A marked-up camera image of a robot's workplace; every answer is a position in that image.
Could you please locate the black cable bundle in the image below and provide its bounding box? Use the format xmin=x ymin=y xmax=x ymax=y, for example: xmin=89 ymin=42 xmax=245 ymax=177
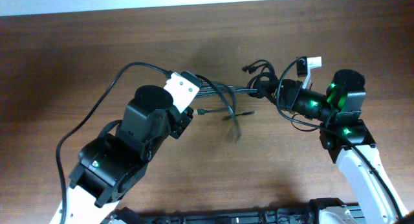
xmin=192 ymin=58 xmax=279 ymax=142

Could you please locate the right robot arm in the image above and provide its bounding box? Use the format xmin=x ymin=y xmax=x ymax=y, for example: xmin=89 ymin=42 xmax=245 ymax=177
xmin=252 ymin=69 xmax=408 ymax=223

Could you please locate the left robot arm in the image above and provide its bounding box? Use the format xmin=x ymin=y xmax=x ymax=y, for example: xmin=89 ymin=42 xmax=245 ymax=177
xmin=51 ymin=82 xmax=200 ymax=223

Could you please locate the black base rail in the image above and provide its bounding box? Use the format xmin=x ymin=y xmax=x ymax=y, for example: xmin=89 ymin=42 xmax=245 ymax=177
xmin=102 ymin=197 xmax=367 ymax=224

